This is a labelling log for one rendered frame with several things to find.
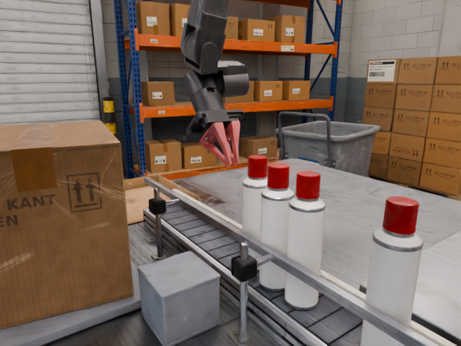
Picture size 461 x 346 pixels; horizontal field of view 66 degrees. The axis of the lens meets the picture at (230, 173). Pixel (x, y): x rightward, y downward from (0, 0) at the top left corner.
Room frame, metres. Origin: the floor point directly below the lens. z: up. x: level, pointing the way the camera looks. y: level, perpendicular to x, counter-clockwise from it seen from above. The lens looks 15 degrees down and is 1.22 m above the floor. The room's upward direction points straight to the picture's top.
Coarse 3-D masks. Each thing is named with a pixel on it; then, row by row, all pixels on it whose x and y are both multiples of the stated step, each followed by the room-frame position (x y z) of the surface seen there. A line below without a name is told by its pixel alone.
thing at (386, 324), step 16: (192, 208) 0.67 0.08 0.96; (224, 224) 0.58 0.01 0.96; (240, 240) 0.54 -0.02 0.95; (256, 240) 0.52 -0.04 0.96; (272, 256) 0.47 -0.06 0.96; (288, 272) 0.44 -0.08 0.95; (304, 272) 0.42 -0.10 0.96; (320, 288) 0.40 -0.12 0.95; (336, 288) 0.38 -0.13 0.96; (352, 304) 0.36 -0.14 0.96; (368, 320) 0.34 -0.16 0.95; (384, 320) 0.32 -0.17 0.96; (400, 336) 0.31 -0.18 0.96; (416, 336) 0.30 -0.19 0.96
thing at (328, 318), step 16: (176, 208) 0.87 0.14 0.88; (176, 224) 0.77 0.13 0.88; (192, 224) 0.77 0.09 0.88; (208, 224) 0.77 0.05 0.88; (192, 240) 0.68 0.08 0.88; (208, 240) 0.68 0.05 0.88; (224, 240) 0.68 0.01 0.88; (224, 256) 0.62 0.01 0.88; (256, 288) 0.51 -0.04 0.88; (320, 304) 0.47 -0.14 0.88; (336, 304) 0.47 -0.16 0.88; (304, 320) 0.43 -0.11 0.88; (320, 320) 0.43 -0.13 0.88; (336, 320) 0.43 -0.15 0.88; (352, 320) 0.43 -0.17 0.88; (320, 336) 0.40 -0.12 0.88; (336, 336) 0.40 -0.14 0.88; (352, 336) 0.40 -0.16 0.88
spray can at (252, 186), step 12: (252, 156) 0.59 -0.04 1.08; (264, 156) 0.59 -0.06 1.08; (252, 168) 0.57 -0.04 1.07; (264, 168) 0.57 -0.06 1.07; (252, 180) 0.57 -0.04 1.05; (264, 180) 0.57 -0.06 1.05; (252, 192) 0.56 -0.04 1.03; (252, 204) 0.56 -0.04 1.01; (252, 216) 0.56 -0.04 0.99; (252, 228) 0.56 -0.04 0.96; (252, 252) 0.56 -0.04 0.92
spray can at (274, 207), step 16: (272, 176) 0.51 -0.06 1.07; (288, 176) 0.51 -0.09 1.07; (272, 192) 0.51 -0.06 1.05; (288, 192) 0.51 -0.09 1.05; (272, 208) 0.50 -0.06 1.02; (288, 208) 0.50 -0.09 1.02; (272, 224) 0.50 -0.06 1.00; (272, 240) 0.50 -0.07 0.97; (272, 272) 0.50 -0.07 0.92; (272, 288) 0.50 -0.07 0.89
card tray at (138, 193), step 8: (144, 176) 1.21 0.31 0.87; (152, 176) 1.23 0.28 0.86; (160, 176) 1.22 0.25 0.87; (128, 184) 1.18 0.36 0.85; (136, 184) 1.19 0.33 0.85; (144, 184) 1.21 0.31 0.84; (168, 184) 1.17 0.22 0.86; (176, 184) 1.12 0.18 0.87; (128, 192) 1.14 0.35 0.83; (136, 192) 1.14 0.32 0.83; (144, 192) 1.14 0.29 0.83; (152, 192) 1.14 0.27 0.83; (160, 192) 1.14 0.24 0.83; (184, 192) 1.07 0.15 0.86; (128, 200) 1.06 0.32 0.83; (136, 200) 1.06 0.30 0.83; (144, 200) 1.06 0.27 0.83; (128, 208) 0.99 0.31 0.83; (136, 208) 0.99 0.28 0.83; (144, 208) 0.99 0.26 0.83; (128, 216) 0.93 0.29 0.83; (136, 216) 0.93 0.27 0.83; (128, 224) 0.88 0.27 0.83
